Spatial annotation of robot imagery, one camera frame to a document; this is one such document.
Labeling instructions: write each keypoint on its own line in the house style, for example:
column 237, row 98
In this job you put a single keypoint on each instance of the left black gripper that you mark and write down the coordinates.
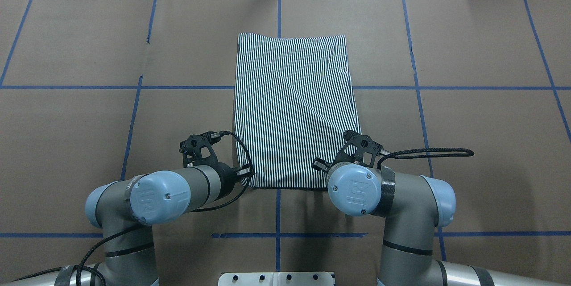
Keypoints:
column 227, row 175

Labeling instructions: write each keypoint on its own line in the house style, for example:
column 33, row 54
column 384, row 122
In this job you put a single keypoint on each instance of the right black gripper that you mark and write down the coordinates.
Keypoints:
column 319, row 165

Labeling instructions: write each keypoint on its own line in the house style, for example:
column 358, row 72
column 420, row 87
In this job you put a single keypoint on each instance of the striped polo shirt white collar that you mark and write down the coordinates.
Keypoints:
column 293, row 102

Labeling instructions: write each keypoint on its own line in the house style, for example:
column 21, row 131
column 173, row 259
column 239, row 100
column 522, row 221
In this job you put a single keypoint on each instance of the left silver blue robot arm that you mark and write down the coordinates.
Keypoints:
column 126, row 212

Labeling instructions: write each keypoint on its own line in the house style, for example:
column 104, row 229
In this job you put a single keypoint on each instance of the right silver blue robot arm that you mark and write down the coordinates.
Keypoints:
column 413, row 207

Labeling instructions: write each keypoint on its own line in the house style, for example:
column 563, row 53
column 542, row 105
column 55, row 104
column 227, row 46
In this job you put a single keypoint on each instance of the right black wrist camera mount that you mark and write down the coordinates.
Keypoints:
column 359, row 149

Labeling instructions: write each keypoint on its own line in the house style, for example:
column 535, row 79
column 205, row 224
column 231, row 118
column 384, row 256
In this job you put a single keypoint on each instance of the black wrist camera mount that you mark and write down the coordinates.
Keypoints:
column 359, row 149
column 198, row 149

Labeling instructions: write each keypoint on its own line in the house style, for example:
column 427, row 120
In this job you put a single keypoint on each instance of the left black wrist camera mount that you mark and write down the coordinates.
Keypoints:
column 198, row 149

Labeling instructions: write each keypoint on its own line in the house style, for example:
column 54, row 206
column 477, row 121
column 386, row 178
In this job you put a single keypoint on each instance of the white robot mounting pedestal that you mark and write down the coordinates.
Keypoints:
column 278, row 279

